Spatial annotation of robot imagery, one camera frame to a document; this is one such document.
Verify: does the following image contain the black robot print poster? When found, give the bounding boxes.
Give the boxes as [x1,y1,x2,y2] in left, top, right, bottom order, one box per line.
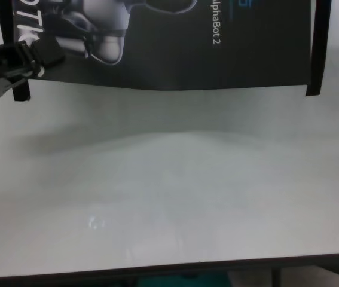
[12,0,314,91]

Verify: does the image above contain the black tape strip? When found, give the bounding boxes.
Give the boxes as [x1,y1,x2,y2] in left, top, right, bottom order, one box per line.
[304,0,333,97]
[0,0,32,103]

